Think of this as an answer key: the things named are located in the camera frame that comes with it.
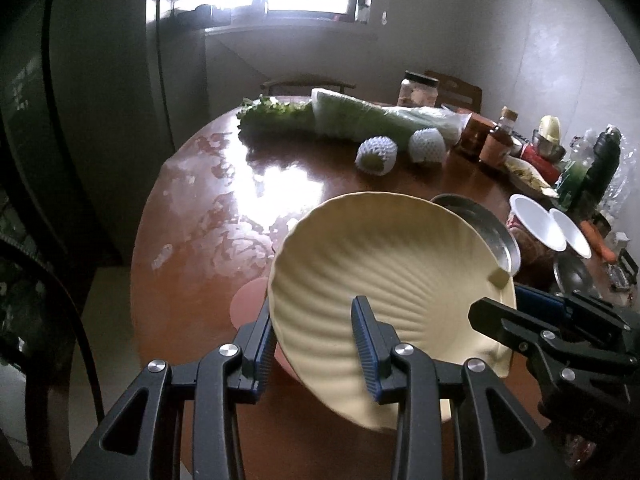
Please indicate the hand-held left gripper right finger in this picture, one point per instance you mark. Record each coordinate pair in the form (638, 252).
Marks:
(364, 345)

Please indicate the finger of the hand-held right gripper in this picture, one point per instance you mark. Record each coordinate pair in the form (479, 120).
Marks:
(540, 300)
(500, 322)

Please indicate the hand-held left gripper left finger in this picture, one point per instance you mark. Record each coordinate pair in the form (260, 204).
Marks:
(261, 355)

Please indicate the white paper bowl red pattern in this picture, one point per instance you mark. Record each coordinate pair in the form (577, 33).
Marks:
(535, 220)
(575, 237)

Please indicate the stainless steel plate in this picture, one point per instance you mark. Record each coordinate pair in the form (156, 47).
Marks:
(487, 230)

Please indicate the cream shell-shaped plate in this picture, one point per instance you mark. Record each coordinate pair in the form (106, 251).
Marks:
(380, 255)

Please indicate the pink plate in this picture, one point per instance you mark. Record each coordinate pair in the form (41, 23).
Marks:
(247, 302)

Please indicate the orange carrot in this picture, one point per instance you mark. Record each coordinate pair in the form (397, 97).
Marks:
(597, 240)

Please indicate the green liquid plastic bottle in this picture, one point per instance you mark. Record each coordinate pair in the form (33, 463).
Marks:
(572, 185)

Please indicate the white plate of food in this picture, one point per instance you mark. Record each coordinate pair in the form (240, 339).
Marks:
(530, 177)

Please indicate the red box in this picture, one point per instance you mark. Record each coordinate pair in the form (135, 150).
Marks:
(547, 170)

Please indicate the black thermos flask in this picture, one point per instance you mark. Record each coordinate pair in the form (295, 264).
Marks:
(602, 170)

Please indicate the steel bowl with yellow cup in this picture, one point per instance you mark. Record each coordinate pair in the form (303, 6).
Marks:
(550, 151)

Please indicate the clear plastic bag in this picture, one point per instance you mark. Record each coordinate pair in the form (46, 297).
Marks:
(627, 170)

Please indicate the brown sauce bottle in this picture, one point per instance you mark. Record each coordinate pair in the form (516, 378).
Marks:
(496, 145)

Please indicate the pale yellow plastic cup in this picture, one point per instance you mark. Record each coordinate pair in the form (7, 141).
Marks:
(550, 127)

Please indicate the red sauce jar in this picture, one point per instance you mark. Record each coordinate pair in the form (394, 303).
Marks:
(472, 137)

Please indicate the fruit in white foam net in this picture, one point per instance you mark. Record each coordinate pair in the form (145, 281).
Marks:
(376, 156)
(427, 146)

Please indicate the light wooden chair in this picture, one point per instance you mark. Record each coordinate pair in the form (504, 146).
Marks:
(462, 91)

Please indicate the napa cabbage in plastic wrap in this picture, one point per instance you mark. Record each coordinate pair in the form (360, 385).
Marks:
(360, 115)

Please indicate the green celery bunch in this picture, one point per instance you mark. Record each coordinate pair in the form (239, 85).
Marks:
(275, 115)

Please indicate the glass jar with black lid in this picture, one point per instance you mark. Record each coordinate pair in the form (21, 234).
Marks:
(419, 91)

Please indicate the dark grey refrigerator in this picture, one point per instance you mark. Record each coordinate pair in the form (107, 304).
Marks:
(90, 85)

